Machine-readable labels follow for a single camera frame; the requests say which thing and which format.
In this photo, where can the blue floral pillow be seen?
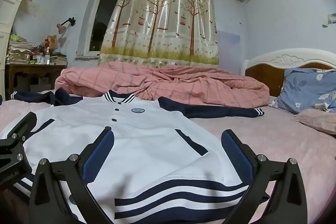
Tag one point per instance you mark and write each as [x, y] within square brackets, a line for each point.
[307, 90]

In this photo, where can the tree print curtain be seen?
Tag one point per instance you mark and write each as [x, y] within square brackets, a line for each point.
[162, 16]

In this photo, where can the white and wooden headboard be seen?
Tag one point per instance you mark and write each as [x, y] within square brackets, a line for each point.
[283, 58]

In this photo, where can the pink plaid blanket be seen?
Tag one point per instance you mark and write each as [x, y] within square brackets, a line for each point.
[183, 82]

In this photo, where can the stack of books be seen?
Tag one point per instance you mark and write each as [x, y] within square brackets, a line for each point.
[59, 59]

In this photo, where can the wall lamp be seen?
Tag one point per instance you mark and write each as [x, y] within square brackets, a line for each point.
[61, 27]

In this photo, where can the curled wall picture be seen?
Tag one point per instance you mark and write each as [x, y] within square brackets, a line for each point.
[331, 19]

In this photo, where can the pink pillow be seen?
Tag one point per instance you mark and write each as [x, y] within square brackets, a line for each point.
[320, 121]

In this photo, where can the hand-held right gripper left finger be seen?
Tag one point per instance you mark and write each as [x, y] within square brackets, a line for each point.
[98, 153]

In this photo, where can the orange snack packet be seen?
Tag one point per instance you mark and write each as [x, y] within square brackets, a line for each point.
[52, 41]

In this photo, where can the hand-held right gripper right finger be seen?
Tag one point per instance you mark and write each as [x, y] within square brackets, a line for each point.
[236, 153]

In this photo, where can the white framed window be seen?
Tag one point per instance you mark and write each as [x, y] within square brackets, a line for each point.
[101, 14]

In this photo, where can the white and navy jacket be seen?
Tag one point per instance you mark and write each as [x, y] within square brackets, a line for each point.
[131, 148]

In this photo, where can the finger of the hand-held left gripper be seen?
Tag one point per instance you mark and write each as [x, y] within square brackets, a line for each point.
[27, 124]

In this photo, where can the stack of papers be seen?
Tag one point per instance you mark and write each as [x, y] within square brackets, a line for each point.
[19, 52]

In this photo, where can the wooden desk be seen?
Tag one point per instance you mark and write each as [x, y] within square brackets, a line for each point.
[34, 70]

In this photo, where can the white cabinet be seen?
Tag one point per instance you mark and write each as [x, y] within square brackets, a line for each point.
[8, 22]

